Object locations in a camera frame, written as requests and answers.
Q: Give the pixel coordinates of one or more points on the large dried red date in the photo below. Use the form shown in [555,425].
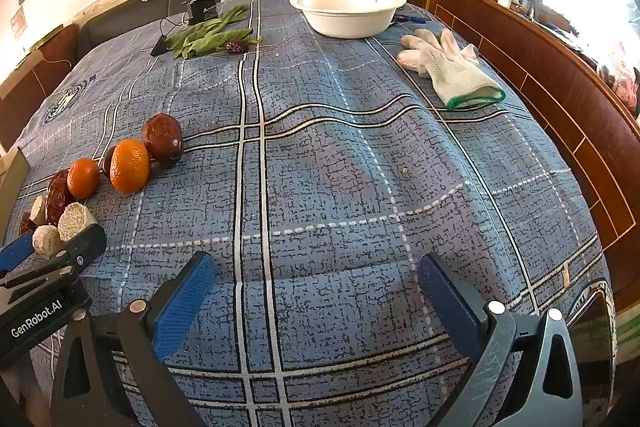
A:
[161,138]

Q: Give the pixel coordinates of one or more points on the large white yam piece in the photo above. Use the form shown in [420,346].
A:
[75,219]

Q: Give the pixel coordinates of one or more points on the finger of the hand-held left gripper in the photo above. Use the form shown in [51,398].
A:
[14,256]
[87,243]

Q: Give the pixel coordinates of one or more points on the small wall plaque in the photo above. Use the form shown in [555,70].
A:
[19,23]

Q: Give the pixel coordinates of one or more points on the black sofa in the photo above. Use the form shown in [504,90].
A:
[145,9]

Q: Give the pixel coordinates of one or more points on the wooden headboard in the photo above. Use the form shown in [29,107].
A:
[550,77]

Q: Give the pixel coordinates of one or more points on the small dried red date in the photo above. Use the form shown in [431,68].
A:
[237,47]

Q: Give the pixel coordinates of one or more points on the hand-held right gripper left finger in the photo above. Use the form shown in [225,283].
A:
[182,307]

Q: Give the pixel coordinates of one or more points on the cardboard tray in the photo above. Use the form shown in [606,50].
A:
[12,187]

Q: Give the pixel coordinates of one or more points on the small orange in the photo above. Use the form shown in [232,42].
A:
[83,178]

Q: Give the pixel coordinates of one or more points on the black box device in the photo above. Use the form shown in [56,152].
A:
[202,11]

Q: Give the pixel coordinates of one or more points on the blue plaid blanket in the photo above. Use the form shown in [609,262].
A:
[350,157]

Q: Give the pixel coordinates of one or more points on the white bowl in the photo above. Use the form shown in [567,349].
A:
[345,19]

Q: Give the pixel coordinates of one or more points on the reddish brown chair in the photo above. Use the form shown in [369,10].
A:
[35,87]

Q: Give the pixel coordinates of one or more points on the dark fruit near leaves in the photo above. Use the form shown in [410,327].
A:
[159,48]

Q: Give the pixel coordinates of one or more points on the white knit glove green cuff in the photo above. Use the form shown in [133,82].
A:
[460,77]

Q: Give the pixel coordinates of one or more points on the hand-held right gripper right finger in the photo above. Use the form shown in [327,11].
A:
[450,304]

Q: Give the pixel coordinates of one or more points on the pile of green leaves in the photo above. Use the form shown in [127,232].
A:
[205,37]

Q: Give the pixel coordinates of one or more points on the large orange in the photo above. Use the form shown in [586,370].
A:
[130,166]

